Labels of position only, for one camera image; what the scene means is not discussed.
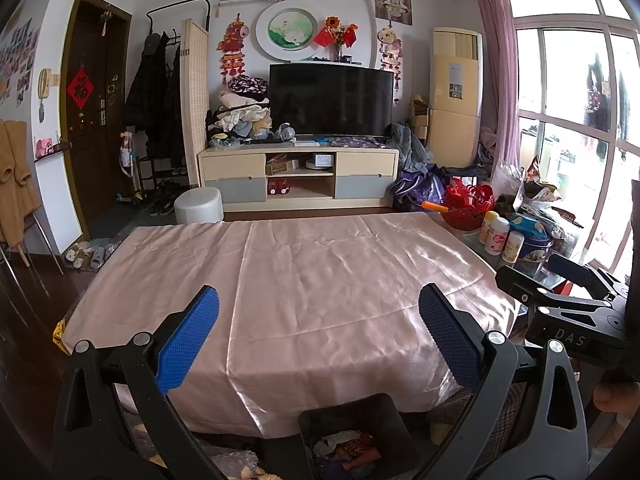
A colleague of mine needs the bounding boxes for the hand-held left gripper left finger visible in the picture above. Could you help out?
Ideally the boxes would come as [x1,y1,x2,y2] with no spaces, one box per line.
[52,284,221,480]

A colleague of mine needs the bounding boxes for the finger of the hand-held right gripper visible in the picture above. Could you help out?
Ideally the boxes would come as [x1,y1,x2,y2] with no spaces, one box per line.
[548,252,619,299]
[495,264,592,314]

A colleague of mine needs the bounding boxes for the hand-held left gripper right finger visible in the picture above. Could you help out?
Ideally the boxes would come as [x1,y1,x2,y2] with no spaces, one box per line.
[418,282,591,480]

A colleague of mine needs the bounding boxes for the black trash bin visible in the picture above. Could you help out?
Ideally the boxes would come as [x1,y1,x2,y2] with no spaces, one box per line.
[297,392,421,480]

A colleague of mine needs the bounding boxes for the person's right hand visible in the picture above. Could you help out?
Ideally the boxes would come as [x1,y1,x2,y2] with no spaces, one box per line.
[591,379,640,418]

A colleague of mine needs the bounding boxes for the blue round tin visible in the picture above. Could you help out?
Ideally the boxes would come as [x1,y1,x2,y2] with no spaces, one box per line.
[520,237,556,263]

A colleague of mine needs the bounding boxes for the blue snack packet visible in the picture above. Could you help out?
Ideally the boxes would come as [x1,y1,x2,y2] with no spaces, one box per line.
[509,212,551,241]

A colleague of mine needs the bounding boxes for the glass side table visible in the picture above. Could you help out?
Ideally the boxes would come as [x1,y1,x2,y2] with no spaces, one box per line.
[440,215,596,301]

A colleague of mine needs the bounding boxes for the grey plaid cloth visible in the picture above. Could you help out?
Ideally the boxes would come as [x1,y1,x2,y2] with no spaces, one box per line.
[427,382,531,466]

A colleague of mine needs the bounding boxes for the pile of snack bags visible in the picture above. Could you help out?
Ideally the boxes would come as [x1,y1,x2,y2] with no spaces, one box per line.
[492,155,596,261]

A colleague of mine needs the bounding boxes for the red plastic basket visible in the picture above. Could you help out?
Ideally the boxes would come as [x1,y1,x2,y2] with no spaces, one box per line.
[440,177,496,232]

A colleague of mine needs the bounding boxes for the row of house slippers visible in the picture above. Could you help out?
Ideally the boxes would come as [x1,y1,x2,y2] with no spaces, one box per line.
[64,237,122,271]

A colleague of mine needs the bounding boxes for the yellow table corner guard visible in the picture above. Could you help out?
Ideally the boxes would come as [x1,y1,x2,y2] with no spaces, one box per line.
[52,319,70,356]

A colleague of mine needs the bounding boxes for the grey fluffy rug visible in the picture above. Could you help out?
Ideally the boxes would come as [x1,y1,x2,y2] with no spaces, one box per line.
[202,447,263,480]

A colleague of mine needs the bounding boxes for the pink satin tablecloth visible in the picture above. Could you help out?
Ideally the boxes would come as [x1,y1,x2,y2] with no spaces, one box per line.
[54,211,521,441]

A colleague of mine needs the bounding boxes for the white round stool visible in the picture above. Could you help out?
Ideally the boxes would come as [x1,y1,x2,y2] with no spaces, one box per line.
[174,186,225,223]

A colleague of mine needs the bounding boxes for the orange crumpled paper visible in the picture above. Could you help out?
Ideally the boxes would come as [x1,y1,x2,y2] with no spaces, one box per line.
[336,432,376,461]

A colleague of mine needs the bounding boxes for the dark shoes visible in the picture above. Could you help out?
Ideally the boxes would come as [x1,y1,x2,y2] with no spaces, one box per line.
[149,179,185,217]

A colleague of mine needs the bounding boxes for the purple bag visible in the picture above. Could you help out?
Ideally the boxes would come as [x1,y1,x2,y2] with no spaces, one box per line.
[390,167,446,213]

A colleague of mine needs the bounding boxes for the pink plastic piece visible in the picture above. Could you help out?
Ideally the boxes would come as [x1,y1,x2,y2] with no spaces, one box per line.
[344,452,382,472]

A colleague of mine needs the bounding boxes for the white crumpled paper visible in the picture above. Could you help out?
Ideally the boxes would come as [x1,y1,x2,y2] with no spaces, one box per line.
[314,435,348,458]

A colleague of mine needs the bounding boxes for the cream standing air conditioner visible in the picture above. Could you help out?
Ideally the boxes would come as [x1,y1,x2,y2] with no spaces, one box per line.
[430,26,485,168]

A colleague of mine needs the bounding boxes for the grey clothes heap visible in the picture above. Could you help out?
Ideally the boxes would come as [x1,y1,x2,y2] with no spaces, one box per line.
[389,122,433,173]

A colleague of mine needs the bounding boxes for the dark clothes outside window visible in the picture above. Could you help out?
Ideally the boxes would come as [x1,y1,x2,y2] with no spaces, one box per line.
[582,52,628,141]

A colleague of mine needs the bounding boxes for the white board panel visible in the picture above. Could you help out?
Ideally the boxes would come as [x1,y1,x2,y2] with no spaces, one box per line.
[31,147,83,256]

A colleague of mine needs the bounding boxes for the small pink white bag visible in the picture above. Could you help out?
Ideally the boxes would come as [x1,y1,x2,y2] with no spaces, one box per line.
[118,130,135,178]

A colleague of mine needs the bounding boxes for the brown cardboard box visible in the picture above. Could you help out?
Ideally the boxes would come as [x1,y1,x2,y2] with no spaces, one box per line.
[409,95,432,146]

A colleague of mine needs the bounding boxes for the small cardboard packets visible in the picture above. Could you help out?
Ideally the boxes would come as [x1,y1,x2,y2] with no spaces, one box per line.
[265,156,300,177]

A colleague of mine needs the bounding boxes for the cream grey TV cabinet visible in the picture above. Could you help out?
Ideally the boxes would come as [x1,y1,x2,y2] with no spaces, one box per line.
[197,141,401,206]

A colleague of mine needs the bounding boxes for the dark brown door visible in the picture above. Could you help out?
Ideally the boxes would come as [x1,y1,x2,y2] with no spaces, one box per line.
[60,0,133,241]

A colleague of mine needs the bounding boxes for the white framed window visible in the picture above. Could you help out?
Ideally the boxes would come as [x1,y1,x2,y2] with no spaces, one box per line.
[507,0,640,281]

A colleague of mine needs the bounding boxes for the dark patterned cloth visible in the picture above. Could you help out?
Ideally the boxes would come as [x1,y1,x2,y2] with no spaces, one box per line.
[330,136,391,150]

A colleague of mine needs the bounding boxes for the pile of folded clothes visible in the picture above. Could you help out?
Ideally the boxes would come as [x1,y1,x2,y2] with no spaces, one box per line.
[206,91,275,148]

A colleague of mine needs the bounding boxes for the pink curtain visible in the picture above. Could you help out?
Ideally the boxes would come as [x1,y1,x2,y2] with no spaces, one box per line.
[472,0,523,171]

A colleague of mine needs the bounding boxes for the dark narrow shelf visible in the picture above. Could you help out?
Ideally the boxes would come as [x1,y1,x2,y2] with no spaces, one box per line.
[34,141,71,163]

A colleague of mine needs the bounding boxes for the tan hanging robe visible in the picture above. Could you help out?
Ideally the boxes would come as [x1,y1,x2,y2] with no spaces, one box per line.
[0,119,42,248]

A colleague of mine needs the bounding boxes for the beige folding screen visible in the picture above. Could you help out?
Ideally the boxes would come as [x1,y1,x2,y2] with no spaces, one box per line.
[180,18,211,186]

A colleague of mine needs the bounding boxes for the dark hanging coats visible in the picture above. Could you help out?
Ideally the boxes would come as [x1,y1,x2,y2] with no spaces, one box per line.
[125,32,187,171]

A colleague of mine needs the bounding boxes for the purple patterned cushion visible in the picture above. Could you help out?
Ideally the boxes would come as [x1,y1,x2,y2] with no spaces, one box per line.
[227,75,269,101]

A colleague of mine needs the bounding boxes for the black television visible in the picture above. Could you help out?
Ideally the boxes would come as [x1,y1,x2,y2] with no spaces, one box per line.
[268,62,394,139]

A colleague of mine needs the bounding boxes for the red diamond door paper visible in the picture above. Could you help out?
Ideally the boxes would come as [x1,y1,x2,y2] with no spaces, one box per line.
[66,70,96,110]

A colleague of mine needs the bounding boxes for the sunflower vase with red flags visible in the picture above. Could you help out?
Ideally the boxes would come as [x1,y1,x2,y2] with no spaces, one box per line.
[312,16,360,64]

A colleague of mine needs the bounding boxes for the black metal coat rack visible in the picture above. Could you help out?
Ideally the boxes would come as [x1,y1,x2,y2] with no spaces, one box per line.
[146,0,211,196]

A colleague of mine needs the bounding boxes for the beige animal wall hanging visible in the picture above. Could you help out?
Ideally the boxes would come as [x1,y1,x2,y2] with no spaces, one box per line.
[377,27,403,103]

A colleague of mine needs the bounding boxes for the red fish wall hanging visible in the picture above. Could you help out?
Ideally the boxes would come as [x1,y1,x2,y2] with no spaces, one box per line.
[218,19,252,88]

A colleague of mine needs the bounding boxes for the round white wall picture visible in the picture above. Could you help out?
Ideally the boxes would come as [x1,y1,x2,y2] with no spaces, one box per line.
[256,7,318,63]

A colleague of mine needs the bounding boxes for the wall photo collage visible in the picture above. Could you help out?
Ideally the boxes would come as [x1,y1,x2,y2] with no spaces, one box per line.
[0,17,40,106]

